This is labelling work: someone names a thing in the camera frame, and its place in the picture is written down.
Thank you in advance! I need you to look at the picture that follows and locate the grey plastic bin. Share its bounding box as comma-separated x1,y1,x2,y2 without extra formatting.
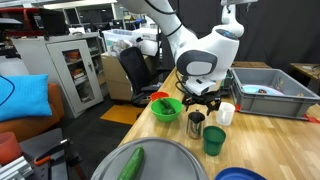
229,67,320,121

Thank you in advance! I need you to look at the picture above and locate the white plastic cup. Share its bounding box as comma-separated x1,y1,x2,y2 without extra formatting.
215,101,236,127

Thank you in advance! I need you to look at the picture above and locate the round grey tray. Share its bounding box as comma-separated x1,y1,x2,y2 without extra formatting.
90,136,209,180

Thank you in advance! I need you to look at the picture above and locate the green plastic cup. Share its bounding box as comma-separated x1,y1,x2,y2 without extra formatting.
202,125,227,157

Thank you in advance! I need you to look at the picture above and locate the light blue plate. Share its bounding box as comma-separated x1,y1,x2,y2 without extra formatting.
241,84,286,98

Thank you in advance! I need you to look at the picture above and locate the grey metal cabinet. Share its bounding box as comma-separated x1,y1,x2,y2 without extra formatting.
11,32,108,119

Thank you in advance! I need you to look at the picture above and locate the orange handled black clamp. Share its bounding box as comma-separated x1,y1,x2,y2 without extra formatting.
33,138,84,180

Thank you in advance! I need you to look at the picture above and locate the aluminium extrusion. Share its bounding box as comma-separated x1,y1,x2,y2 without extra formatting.
0,155,34,180

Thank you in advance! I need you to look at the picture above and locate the small dark green cucumber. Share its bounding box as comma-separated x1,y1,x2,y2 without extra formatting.
158,98,177,115

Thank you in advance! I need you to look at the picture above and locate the wooden side table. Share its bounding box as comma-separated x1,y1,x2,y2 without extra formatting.
289,62,320,81

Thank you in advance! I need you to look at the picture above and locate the green plastic bowl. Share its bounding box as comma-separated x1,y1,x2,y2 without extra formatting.
150,97,184,123

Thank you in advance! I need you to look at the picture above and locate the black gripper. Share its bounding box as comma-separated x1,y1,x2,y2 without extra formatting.
182,91,222,117

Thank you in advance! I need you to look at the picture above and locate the orange sofa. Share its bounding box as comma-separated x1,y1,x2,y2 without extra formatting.
0,83,65,143

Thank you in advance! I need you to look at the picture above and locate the orange plastic bowl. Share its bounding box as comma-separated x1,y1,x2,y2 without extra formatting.
149,91,170,102

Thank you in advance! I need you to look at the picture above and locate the small orange container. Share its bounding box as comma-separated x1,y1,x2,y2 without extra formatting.
64,49,81,63

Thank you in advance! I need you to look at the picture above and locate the blue cushion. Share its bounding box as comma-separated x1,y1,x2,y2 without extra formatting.
0,73,53,123

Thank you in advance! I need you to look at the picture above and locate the black office chair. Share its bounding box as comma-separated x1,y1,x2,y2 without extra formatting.
119,46,178,108

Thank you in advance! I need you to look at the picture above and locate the stainless steel cup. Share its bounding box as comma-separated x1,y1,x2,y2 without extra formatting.
186,109,207,140

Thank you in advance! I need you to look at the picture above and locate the red plastic cup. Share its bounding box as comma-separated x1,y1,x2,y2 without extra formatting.
0,131,24,166

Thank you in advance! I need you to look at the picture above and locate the yellow floor mat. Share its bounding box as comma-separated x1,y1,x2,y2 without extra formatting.
99,104,145,126

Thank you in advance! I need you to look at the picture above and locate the black curtain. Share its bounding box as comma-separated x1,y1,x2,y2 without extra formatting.
159,0,320,73

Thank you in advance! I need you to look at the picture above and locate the red black machine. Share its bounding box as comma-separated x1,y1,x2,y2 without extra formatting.
0,7,69,38

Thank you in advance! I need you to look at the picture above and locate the white box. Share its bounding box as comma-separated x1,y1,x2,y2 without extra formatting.
133,27,162,57

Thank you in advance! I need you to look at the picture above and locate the clear storage bin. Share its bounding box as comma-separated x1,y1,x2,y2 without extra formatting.
102,29,143,58

